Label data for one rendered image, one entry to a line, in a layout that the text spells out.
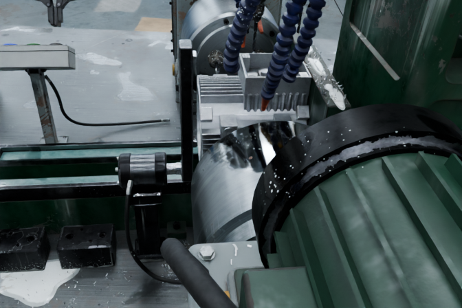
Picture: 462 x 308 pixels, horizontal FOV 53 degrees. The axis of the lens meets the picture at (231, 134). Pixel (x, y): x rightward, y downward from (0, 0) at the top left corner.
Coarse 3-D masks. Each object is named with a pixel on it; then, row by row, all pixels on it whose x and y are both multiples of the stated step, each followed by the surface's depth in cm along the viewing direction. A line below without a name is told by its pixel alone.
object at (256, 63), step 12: (240, 60) 88; (252, 60) 90; (264, 60) 91; (240, 72) 88; (252, 72) 90; (264, 72) 86; (300, 72) 84; (252, 84) 82; (288, 84) 83; (300, 84) 83; (252, 96) 84; (276, 96) 84; (288, 96) 85; (300, 96) 85; (252, 108) 85; (276, 108) 86; (288, 108) 86
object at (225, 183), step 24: (216, 144) 68; (240, 144) 64; (264, 144) 63; (216, 168) 64; (240, 168) 60; (264, 168) 59; (192, 192) 69; (216, 192) 60; (240, 192) 57; (192, 216) 67; (216, 216) 58; (240, 216) 55; (216, 240) 56; (240, 240) 54
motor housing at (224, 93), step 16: (208, 80) 88; (224, 80) 88; (240, 80) 88; (208, 96) 84; (224, 96) 85; (240, 96) 85; (224, 112) 85; (240, 112) 85; (256, 112) 86; (272, 112) 86; (288, 112) 86; (208, 128) 84; (240, 128) 83; (208, 144) 84
